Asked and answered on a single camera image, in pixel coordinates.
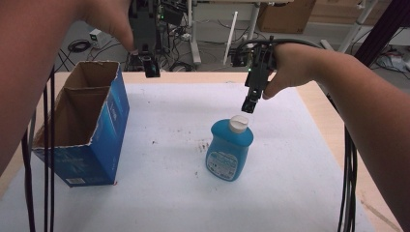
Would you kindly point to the white power adapter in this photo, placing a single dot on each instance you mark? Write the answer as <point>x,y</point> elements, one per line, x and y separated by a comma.
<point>98,38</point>

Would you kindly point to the person's left hand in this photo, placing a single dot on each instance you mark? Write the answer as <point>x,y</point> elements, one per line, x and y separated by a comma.
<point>106,16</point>

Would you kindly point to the blue bottle with white cap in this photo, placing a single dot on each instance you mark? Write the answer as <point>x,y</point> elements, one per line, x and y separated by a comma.
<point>227,151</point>

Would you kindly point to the white table leg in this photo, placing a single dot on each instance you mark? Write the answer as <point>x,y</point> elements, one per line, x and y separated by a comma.
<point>194,35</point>

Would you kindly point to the brown cardboard box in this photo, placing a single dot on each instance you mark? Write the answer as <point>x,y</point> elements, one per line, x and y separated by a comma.
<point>285,16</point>

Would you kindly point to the black metal stand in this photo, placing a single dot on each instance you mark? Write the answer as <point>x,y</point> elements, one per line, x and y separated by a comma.
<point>382,29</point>

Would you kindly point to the white bar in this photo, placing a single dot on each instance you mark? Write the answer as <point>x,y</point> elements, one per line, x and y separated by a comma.
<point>230,37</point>

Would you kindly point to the person's right hand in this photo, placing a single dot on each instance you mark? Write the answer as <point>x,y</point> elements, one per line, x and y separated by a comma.
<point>290,69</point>

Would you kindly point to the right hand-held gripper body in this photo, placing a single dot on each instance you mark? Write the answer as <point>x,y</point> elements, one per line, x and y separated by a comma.
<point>261,69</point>

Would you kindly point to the white table mat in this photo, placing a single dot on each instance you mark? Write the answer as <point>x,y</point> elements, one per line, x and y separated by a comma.
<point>167,199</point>

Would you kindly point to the blue cardboard box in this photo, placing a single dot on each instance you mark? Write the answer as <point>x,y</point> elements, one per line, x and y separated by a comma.
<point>100,129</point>

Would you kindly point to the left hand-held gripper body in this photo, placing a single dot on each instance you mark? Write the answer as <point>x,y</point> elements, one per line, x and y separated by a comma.
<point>137,61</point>

